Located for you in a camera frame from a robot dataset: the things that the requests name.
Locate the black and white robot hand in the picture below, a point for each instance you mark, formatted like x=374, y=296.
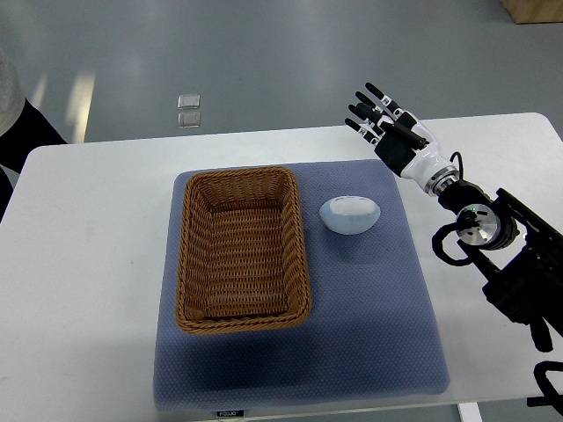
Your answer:
x=401, y=141

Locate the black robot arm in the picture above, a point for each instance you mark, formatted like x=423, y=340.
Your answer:
x=518, y=253

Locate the light blue round toy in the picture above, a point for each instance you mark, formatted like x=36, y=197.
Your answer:
x=349, y=215

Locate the brown wicker basket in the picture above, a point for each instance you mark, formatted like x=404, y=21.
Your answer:
x=242, y=255

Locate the wooden box corner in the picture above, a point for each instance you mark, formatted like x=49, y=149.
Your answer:
x=534, y=11

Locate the blue fabric mat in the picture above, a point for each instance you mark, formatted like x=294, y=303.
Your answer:
x=371, y=332

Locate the clear floor plate lower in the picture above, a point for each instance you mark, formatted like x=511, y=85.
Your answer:
x=189, y=119

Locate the clear floor plate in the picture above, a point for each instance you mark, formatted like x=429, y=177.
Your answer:
x=189, y=119
x=189, y=101

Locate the clear floor plate upper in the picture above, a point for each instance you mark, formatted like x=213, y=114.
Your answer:
x=189, y=101

